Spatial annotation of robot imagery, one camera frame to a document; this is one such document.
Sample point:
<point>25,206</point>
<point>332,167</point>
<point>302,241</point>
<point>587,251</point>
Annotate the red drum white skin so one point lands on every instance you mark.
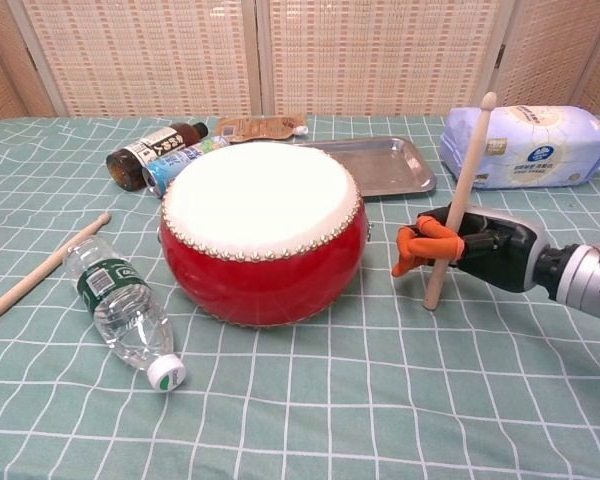
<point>260,280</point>

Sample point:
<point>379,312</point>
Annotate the pale blue tissue pack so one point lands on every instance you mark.
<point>530,150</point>

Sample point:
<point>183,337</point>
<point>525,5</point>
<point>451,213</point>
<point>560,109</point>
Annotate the brown spouted pouch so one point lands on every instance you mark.
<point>260,127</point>

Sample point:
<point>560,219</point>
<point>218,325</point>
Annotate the blue drink can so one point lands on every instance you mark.
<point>167,165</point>

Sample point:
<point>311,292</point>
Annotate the clear water bottle green label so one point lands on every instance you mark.
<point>125,310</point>

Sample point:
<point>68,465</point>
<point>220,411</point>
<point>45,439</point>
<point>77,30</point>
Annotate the steel rectangular tray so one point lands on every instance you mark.
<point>385,170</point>

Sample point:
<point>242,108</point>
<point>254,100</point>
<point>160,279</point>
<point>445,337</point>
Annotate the woven folding screen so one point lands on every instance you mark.
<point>145,60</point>

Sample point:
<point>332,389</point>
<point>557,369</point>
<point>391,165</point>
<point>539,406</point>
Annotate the brown tea bottle black label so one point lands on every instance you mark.
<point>150,147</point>

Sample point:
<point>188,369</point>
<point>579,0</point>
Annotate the wooden drumstick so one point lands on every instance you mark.
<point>30,277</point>
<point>467,170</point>

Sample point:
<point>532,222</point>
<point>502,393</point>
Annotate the green checked tablecloth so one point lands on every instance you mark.
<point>380,400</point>

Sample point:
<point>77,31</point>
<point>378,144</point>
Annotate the silver right hand orange fingertips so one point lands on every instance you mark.
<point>510,260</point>

